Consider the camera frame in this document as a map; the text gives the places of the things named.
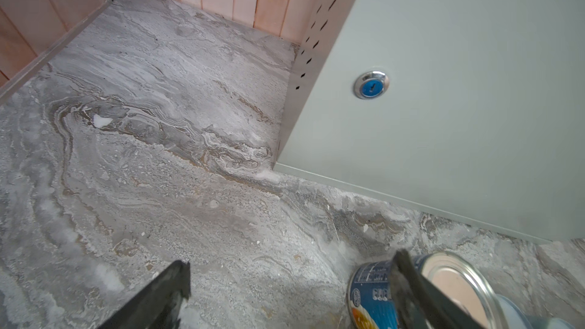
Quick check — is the short white-top can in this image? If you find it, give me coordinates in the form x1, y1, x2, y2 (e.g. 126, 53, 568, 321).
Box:
497, 294, 574, 329

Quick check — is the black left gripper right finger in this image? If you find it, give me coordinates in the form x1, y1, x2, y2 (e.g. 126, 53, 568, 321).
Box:
388, 250, 481, 328

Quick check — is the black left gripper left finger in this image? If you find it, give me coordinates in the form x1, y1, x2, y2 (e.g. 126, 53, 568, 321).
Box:
100, 260, 191, 328

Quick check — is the blue round cabinet lock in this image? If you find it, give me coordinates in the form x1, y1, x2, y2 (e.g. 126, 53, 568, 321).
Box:
353, 71, 390, 100

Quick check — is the grey metal cabinet box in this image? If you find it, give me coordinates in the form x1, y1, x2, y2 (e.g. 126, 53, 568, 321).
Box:
274, 0, 584, 242

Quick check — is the blue soup can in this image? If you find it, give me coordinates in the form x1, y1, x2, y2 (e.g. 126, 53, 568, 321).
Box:
347, 251, 508, 328

